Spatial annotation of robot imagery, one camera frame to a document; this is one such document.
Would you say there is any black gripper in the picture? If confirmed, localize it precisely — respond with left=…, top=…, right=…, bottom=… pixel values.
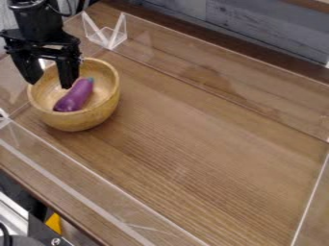
left=0, top=6, right=81, bottom=89

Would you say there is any brown wooden bowl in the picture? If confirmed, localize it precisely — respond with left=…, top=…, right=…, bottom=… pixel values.
left=27, top=58, right=121, bottom=132

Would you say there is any purple toy eggplant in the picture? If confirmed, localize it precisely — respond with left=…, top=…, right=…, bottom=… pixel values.
left=52, top=78, right=94, bottom=112

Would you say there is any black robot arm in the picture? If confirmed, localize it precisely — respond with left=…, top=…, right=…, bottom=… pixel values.
left=0, top=0, right=82, bottom=89

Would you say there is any clear acrylic table barrier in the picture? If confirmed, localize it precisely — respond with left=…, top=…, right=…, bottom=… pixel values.
left=0, top=10, right=329, bottom=246

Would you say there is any yellow sticker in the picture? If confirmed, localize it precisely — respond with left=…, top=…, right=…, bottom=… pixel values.
left=46, top=213, right=62, bottom=234

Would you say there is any black metal equipment base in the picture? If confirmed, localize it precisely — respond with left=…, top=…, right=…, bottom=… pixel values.
left=24, top=214, right=87, bottom=246

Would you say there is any clear acrylic corner bracket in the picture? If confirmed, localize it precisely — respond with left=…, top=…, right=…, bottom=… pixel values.
left=82, top=12, right=127, bottom=51

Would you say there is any black cable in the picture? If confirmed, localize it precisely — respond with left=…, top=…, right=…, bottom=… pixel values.
left=0, top=221, right=15, bottom=246

